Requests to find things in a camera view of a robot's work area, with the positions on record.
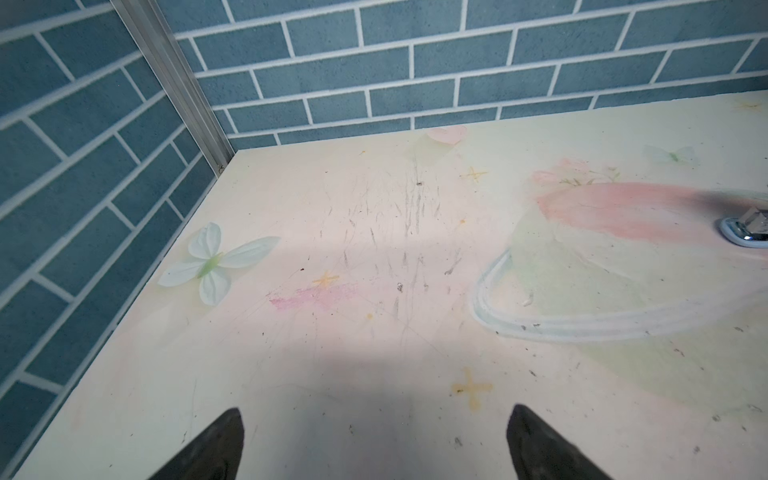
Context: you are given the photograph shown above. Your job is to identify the aluminium corner post left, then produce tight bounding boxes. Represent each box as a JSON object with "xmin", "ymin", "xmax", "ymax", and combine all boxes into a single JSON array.
[{"xmin": 111, "ymin": 0, "xmax": 235, "ymax": 176}]

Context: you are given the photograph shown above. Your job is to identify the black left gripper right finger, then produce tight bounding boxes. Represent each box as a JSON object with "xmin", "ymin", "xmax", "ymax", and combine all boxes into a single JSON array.
[{"xmin": 506, "ymin": 404, "xmax": 611, "ymax": 480}]

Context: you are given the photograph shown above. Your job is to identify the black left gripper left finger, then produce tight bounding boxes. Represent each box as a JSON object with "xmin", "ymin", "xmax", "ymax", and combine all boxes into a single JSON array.
[{"xmin": 150, "ymin": 408, "xmax": 244, "ymax": 480}]

